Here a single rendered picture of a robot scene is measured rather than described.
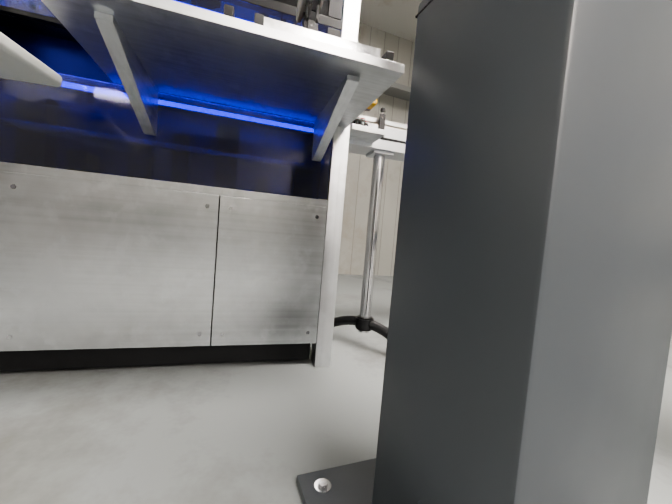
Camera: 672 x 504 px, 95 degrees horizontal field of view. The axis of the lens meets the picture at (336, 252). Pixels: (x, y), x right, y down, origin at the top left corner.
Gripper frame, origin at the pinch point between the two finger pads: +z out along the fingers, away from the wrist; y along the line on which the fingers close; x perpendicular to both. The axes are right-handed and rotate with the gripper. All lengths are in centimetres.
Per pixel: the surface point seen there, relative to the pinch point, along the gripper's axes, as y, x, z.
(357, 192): -293, 125, -15
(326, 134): -16.4, 10.1, 15.9
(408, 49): -293, 180, -206
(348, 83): 2.0, 9.9, 9.5
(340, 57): 8.6, 5.6, 8.0
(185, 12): 9.0, -24.4, 7.6
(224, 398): -16, -14, 94
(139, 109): -19.9, -39.2, 17.1
